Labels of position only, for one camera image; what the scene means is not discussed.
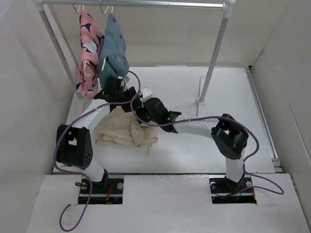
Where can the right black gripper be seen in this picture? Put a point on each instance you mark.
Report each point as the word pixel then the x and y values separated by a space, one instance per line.
pixel 140 109

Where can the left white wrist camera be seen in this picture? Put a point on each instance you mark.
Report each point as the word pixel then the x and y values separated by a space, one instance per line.
pixel 127 79

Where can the wooden hanger under denim shorts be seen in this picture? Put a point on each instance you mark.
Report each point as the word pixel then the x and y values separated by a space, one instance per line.
pixel 104 12

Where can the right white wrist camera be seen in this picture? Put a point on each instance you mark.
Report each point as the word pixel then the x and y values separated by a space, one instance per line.
pixel 145 94

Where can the beige trousers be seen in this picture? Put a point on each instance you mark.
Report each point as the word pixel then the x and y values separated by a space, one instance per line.
pixel 123 128

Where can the blue denim shorts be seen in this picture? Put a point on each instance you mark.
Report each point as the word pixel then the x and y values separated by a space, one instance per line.
pixel 112 62

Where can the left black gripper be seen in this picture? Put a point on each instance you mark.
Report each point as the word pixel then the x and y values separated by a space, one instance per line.
pixel 130 91

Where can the wooden hanger under pink shorts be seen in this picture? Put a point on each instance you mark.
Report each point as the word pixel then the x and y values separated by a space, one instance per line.
pixel 78 8

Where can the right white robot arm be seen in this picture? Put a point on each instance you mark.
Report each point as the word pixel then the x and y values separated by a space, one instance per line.
pixel 229 137

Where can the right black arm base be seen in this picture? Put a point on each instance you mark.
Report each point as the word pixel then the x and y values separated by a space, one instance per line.
pixel 224 191

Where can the pink floral shorts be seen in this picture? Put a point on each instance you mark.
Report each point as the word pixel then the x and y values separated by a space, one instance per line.
pixel 91 40

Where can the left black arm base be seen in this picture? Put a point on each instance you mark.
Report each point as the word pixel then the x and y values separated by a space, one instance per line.
pixel 110 194

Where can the metal clothes rack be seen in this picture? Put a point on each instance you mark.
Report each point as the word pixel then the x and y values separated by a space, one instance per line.
pixel 226 7

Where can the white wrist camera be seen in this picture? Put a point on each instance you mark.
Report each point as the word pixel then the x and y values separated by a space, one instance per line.
pixel 145 94
pixel 127 79

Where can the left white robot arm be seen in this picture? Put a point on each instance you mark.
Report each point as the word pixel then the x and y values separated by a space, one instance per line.
pixel 74 142

